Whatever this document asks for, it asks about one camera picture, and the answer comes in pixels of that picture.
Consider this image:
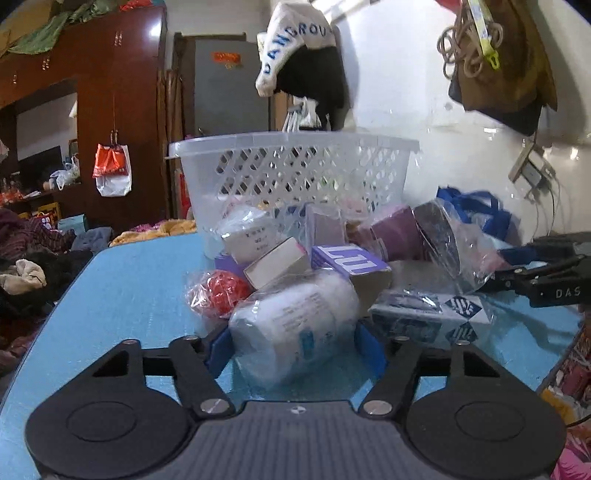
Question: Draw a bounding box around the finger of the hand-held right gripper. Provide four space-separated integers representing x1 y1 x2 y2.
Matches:
501 233 591 266
480 264 555 295

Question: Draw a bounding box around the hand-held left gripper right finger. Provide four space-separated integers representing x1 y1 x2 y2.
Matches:
355 320 505 420

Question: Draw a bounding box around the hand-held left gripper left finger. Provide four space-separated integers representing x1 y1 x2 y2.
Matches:
85 323 235 420

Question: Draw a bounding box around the white cotton roll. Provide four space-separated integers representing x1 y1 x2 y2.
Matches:
228 269 362 387

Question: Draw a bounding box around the white plastic basket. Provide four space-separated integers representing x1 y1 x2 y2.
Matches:
167 133 422 234

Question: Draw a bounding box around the red item in clear bag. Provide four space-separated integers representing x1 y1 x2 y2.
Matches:
186 269 254 320

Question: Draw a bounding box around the clear crinkled plastic bag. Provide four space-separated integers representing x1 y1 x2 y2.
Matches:
412 199 511 295

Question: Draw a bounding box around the blue tote bag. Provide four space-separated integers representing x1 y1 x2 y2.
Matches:
435 186 519 247

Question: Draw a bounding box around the blue white patterned box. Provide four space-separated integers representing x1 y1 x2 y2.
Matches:
370 292 494 346

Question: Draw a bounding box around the purple box with white print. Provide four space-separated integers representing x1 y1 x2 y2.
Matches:
311 244 394 315

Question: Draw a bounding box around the white box with pink edge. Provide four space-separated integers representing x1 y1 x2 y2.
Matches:
243 237 310 290

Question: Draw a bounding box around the maroon pink package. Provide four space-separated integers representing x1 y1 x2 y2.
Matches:
368 204 426 262

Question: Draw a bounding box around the white jar in plastic bag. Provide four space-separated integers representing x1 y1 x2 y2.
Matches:
216 204 288 265

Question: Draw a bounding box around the small grey box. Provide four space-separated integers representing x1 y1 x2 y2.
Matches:
306 204 348 248

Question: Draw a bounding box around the yellow patterned blanket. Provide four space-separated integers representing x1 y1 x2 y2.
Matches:
108 218 198 247

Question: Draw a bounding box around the red poster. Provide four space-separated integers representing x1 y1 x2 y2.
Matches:
177 170 194 220

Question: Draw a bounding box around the brown hanging bag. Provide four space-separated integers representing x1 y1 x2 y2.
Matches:
447 0 559 137

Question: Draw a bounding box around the grey cloth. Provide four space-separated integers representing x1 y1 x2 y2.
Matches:
71 227 115 256

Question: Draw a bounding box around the teal box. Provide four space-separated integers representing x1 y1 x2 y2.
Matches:
57 213 89 234

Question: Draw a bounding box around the pile of dark clothes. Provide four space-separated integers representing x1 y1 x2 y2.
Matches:
0 208 95 365

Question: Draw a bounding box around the red and white plastic bag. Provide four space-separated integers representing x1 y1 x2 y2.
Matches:
91 143 132 198

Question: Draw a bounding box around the white hanging plastic bag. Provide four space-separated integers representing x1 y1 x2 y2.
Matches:
281 98 323 134

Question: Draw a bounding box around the grey door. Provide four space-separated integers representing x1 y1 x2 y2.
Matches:
178 33 273 139

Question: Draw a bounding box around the dark wooden wardrobe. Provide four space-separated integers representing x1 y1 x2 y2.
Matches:
0 6 171 232

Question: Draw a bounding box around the white and black hanging garment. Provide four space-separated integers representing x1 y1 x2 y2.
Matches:
255 1 354 132

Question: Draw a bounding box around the green cloth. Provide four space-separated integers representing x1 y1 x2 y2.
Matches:
0 0 122 57

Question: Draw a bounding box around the wall socket with cables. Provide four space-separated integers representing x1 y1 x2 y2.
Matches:
508 143 561 204

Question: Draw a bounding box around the coiled beige rope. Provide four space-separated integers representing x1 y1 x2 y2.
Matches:
436 2 505 79

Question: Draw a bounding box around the yellow-green strap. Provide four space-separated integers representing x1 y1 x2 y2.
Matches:
466 0 502 71

